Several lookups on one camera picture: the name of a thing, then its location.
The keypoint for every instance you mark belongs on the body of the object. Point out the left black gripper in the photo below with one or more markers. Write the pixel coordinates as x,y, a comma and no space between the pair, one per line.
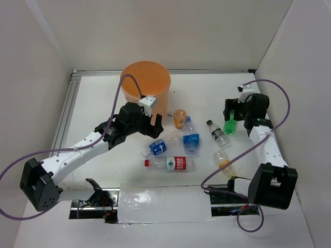
151,130

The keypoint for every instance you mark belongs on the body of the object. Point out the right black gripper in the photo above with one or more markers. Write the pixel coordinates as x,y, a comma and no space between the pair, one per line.
233,104

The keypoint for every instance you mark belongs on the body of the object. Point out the green Sprite bottle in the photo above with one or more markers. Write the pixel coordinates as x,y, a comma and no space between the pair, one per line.
230,125

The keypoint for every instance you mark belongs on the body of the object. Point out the small orange bottle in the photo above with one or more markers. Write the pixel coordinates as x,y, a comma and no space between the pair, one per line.
179,117

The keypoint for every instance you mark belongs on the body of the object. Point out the blue label crushed bottle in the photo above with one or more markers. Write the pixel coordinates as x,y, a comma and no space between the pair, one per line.
191,138

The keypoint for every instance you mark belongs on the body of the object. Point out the red label water bottle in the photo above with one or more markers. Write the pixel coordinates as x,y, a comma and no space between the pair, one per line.
170,164

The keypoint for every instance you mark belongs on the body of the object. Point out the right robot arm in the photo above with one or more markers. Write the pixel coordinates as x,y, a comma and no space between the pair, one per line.
274,182

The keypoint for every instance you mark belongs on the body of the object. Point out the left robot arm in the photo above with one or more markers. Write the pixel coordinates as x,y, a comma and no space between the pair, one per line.
42,181

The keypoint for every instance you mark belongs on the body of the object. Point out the orange plastic bin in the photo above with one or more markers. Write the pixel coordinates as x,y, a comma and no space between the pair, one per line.
153,79

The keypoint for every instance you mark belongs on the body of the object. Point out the black label clear bottle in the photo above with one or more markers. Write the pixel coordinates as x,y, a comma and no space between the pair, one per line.
218,135

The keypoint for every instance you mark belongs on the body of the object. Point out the yellow label clear bottle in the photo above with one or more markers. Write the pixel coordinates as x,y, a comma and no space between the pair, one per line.
220,159

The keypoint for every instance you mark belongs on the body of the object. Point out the white tape sheet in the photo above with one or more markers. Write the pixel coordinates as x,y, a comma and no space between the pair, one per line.
163,204

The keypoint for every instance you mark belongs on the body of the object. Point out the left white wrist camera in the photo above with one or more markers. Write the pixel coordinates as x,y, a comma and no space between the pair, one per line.
148,104

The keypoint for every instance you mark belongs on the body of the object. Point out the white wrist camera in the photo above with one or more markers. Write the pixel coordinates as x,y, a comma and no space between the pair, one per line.
148,104
245,92

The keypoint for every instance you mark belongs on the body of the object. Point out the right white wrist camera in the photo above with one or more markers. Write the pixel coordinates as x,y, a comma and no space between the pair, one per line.
245,92

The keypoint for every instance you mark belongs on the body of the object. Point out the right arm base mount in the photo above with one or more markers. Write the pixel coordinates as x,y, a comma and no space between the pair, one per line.
225,204

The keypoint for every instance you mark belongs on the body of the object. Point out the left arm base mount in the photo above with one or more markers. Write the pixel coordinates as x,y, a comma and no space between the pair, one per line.
97,203

